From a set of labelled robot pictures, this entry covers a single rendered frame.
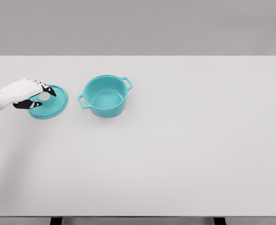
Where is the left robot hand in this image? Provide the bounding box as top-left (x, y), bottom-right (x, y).
top-left (6, 78), bottom-right (57, 110)

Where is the teal pot lid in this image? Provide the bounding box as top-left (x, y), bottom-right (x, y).
top-left (26, 84), bottom-right (69, 120)

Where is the teal pot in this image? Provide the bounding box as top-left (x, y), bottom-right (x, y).
top-left (77, 75), bottom-right (134, 118)

